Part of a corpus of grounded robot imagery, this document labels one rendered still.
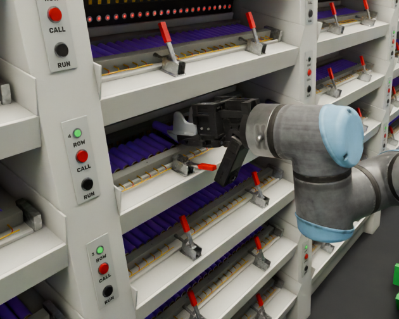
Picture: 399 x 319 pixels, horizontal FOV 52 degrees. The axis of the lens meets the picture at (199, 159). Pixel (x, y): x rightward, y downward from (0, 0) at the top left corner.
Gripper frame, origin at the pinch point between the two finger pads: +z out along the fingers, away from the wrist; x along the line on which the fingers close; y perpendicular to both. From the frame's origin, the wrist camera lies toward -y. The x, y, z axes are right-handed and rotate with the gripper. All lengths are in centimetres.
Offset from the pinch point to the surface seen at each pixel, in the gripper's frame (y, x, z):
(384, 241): -77, -105, -8
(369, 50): 3, -107, -1
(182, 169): -4.8, 6.2, -6.5
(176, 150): -2.1, 3.7, -3.0
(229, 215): -23.6, -11.4, -1.9
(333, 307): -77, -54, -8
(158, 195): -6.5, 14.4, -7.9
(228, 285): -42.4, -9.0, -0.8
